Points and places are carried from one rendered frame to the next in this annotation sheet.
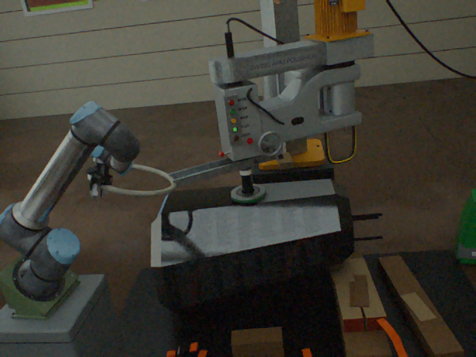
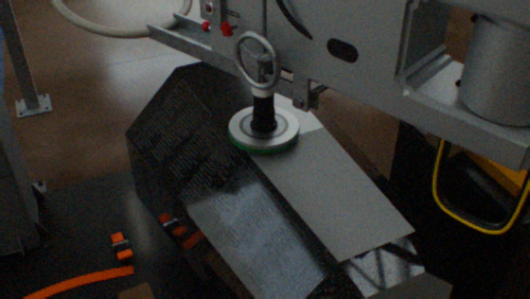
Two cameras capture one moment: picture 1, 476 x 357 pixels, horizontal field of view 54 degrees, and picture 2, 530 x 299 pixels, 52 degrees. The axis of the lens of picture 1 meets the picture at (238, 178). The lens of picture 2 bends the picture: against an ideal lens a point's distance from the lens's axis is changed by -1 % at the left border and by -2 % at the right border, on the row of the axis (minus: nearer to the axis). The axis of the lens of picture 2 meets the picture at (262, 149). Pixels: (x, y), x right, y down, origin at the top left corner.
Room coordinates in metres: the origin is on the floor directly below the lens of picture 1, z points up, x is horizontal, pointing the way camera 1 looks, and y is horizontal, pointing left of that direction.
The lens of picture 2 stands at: (1.95, -1.22, 1.83)
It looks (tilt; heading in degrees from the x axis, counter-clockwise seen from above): 38 degrees down; 59
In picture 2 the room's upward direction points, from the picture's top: straight up
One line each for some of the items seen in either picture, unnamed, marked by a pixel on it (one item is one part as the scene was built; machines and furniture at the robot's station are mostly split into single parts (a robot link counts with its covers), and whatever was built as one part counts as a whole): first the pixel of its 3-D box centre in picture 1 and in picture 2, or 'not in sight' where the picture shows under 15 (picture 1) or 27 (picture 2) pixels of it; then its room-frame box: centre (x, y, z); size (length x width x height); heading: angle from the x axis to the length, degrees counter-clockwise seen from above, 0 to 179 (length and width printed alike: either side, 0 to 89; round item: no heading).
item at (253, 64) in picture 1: (290, 59); not in sight; (2.75, -0.39, 1.60); 0.96 x 0.25 x 0.17; 106
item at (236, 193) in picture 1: (248, 192); (263, 126); (2.65, -0.05, 0.85); 0.21 x 0.21 x 0.01
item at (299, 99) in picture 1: (301, 111); (391, 36); (2.75, -0.43, 1.29); 0.74 x 0.23 x 0.49; 106
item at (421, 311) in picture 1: (417, 307); not in sight; (2.27, -0.97, 0.11); 0.25 x 0.10 x 0.01; 7
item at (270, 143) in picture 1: (268, 142); (266, 56); (2.57, -0.20, 1.18); 0.15 x 0.10 x 0.15; 106
